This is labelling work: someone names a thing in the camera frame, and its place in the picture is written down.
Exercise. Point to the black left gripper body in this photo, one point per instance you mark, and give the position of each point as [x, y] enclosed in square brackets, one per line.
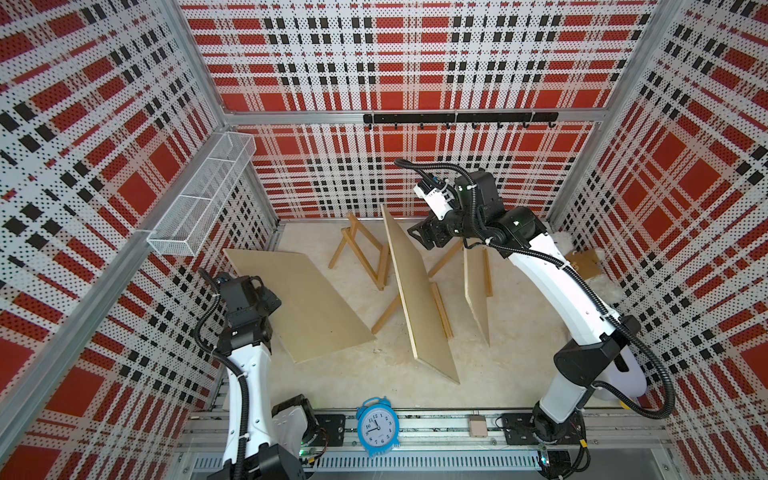
[267, 303]

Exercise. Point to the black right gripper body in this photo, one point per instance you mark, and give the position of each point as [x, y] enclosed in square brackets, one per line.
[455, 225]

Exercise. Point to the plywood board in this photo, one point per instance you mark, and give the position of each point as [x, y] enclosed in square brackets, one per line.
[478, 288]
[314, 320]
[429, 344]

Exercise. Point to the wooden easel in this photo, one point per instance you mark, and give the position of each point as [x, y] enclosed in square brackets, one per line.
[378, 272]
[454, 250]
[396, 304]

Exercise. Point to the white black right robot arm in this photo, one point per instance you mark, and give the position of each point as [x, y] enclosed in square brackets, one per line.
[599, 334]

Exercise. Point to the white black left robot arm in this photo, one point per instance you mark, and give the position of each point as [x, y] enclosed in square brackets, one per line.
[263, 441]

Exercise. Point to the white teddy bear brown hoodie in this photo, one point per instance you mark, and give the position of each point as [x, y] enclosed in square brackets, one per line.
[588, 264]

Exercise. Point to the blue alarm clock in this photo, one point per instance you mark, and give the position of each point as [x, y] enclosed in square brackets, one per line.
[378, 426]

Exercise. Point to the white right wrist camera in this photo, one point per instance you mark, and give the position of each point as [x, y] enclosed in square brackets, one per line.
[439, 199]

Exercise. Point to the black hook rail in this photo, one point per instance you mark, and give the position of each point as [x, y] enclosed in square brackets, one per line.
[524, 118]

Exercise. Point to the white wire mesh basket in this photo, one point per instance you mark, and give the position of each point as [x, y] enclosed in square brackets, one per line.
[185, 225]

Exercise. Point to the small beige box on rail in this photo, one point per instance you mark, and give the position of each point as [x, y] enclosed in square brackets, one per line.
[477, 426]

